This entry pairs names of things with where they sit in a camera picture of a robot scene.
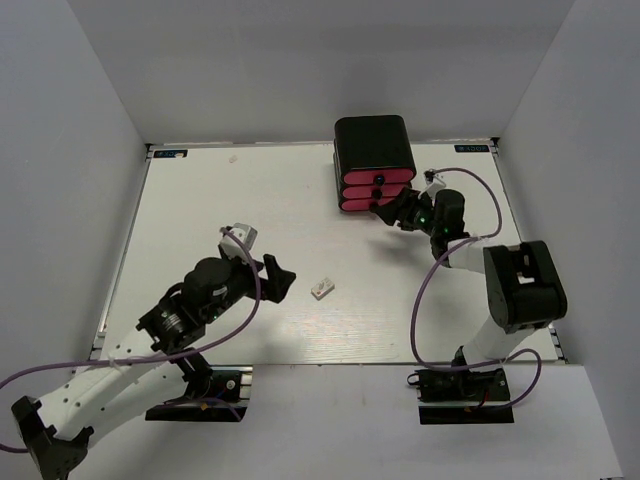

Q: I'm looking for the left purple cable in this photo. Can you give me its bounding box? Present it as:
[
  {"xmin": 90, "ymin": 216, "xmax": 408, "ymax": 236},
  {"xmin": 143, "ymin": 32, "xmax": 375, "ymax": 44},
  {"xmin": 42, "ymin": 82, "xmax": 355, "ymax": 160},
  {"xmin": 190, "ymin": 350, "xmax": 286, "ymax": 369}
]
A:
[{"xmin": 0, "ymin": 228, "xmax": 262, "ymax": 454}]

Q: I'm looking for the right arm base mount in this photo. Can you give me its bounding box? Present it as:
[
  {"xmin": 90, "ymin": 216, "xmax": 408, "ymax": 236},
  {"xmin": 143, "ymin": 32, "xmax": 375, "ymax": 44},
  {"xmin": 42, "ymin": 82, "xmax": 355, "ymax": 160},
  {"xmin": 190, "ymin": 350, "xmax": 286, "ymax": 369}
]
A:
[{"xmin": 407, "ymin": 368, "xmax": 514, "ymax": 426}]

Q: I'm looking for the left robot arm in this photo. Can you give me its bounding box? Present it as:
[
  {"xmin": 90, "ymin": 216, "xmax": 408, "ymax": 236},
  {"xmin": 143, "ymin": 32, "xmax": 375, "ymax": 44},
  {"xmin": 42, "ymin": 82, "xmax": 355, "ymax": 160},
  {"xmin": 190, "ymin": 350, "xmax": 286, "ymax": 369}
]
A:
[{"xmin": 11, "ymin": 254, "xmax": 296, "ymax": 479}]

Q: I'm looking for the dark table label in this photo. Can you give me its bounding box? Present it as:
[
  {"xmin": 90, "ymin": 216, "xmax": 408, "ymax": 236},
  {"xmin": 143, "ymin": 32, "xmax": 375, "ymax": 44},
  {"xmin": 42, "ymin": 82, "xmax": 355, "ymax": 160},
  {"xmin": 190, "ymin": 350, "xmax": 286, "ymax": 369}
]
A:
[
  {"xmin": 152, "ymin": 149, "xmax": 188, "ymax": 159},
  {"xmin": 454, "ymin": 144, "xmax": 491, "ymax": 153}
]

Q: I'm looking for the small white eraser box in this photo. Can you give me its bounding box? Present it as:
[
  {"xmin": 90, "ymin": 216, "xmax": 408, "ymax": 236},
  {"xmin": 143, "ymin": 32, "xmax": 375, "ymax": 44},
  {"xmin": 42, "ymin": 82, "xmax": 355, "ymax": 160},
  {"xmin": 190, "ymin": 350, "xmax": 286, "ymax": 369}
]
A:
[{"xmin": 310, "ymin": 277, "xmax": 335, "ymax": 301}]

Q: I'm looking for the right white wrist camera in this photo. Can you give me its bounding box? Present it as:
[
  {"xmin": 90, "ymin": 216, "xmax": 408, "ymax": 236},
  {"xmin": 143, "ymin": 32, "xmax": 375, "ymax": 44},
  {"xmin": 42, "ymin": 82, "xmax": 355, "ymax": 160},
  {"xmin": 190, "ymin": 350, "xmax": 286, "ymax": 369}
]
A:
[{"xmin": 423, "ymin": 170, "xmax": 447, "ymax": 201}]

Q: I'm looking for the right dark table label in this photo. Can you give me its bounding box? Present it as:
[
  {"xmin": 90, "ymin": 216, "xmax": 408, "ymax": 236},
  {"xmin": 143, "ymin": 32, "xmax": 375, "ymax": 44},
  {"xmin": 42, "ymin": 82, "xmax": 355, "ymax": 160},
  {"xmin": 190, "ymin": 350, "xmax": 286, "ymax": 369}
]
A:
[{"xmin": 454, "ymin": 144, "xmax": 491, "ymax": 153}]

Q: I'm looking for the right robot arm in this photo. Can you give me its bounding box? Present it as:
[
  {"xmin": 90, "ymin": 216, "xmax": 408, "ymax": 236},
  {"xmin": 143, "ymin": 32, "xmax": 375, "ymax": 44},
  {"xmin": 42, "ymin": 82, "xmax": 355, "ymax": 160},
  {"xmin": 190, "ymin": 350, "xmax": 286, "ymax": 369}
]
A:
[{"xmin": 370, "ymin": 188, "xmax": 568, "ymax": 399}]

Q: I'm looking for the pink top drawer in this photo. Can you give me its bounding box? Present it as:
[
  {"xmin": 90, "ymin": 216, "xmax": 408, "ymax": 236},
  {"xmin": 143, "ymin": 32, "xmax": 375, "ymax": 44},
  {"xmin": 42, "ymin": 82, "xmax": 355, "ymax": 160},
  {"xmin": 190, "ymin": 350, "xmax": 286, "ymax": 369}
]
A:
[{"xmin": 342, "ymin": 168, "xmax": 416, "ymax": 186}]

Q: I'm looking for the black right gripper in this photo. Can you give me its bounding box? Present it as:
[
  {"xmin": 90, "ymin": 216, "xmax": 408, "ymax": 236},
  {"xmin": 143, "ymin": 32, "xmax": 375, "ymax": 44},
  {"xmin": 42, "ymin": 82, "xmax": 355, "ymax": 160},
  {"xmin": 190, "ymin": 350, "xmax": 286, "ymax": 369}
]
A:
[{"xmin": 376, "ymin": 186, "xmax": 443, "ymax": 237}]

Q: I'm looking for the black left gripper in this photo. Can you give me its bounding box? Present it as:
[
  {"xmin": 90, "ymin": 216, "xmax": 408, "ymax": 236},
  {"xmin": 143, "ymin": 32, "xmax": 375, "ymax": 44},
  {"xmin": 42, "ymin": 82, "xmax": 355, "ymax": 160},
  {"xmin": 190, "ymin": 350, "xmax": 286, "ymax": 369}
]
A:
[{"xmin": 205, "ymin": 250, "xmax": 297, "ymax": 323}]

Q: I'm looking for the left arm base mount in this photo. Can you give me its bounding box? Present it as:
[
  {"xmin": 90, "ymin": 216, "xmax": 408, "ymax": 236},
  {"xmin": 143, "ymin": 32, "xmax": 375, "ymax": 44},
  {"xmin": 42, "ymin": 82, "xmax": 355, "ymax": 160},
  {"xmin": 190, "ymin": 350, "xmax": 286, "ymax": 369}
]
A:
[{"xmin": 145, "ymin": 366, "xmax": 253, "ymax": 423}]

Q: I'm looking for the left dark table label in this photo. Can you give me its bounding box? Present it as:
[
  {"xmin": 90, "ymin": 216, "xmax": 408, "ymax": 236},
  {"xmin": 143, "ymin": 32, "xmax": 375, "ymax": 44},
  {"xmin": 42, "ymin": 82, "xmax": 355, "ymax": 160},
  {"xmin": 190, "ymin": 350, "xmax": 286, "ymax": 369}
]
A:
[{"xmin": 152, "ymin": 149, "xmax": 188, "ymax": 159}]

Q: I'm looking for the black drawer cabinet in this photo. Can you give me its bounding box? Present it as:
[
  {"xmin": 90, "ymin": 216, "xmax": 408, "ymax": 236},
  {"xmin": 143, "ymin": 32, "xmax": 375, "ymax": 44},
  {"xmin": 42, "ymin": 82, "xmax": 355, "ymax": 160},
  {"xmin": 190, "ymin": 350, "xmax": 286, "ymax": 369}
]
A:
[{"xmin": 333, "ymin": 115, "xmax": 416, "ymax": 206}]

